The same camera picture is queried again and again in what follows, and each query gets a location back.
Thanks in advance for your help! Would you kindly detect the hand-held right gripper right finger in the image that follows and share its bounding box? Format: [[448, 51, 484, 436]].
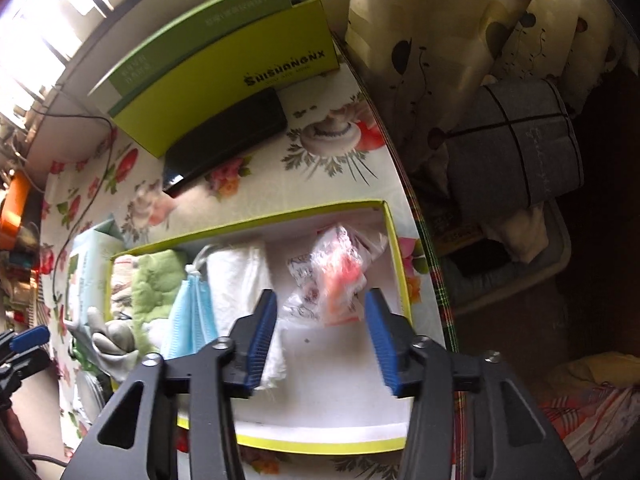
[[365, 289, 583, 480]]

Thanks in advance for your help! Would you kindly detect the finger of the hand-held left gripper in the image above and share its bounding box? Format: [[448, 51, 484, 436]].
[[0, 347, 51, 406], [0, 325, 51, 356]]

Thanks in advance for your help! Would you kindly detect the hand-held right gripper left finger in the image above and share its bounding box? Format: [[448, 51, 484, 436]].
[[62, 289, 277, 480]]

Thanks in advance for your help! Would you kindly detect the yellow-green box lid tray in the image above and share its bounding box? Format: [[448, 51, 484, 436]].
[[107, 200, 416, 453]]

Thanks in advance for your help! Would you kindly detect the white sock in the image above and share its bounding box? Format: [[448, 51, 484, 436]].
[[192, 241, 288, 392]]

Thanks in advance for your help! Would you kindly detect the blue face mask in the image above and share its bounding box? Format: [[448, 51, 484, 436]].
[[160, 262, 221, 358]]

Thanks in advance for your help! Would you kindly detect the clear plastic bag red print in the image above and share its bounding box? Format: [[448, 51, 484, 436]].
[[280, 224, 391, 328]]

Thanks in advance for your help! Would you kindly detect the grey glove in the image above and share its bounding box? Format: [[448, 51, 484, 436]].
[[67, 306, 143, 386]]

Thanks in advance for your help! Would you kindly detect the pink patterned sock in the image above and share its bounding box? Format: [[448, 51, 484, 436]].
[[111, 255, 138, 321]]

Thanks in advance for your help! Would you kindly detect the light green towel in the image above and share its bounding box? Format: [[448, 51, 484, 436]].
[[131, 250, 188, 356]]

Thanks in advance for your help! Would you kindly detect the pile of household clutter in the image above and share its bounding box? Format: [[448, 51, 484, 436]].
[[0, 110, 56, 321]]

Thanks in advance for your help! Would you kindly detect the wet wipes pack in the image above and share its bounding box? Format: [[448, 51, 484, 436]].
[[62, 232, 118, 356]]

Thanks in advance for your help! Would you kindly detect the orange plastic tray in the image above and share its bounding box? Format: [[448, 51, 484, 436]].
[[0, 172, 32, 251]]

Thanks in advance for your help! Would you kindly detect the floral fruit print tablecloth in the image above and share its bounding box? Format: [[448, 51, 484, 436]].
[[37, 45, 468, 480]]

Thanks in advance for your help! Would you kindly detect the white cloth in bin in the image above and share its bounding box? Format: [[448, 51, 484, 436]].
[[480, 202, 548, 263]]

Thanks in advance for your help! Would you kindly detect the grey plastic bin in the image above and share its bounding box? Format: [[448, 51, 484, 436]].
[[435, 200, 573, 316]]

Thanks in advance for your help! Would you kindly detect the black case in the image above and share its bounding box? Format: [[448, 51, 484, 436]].
[[162, 86, 289, 198]]

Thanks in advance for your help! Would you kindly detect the red plaid blanket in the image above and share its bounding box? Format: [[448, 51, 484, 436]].
[[537, 352, 640, 480]]

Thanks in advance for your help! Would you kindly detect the grey pillow with black lines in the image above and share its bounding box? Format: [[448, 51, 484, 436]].
[[445, 77, 586, 208]]

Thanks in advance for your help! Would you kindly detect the yellow-green cardboard box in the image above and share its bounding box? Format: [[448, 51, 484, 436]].
[[87, 0, 342, 158]]

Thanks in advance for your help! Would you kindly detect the grey-green flat box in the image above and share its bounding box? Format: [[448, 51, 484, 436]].
[[89, 0, 296, 116]]

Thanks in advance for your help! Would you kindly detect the cream spotted cloth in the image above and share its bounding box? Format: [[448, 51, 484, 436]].
[[345, 0, 616, 161]]

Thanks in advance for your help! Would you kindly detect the thin black cable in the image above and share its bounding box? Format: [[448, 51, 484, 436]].
[[27, 112, 118, 306]]

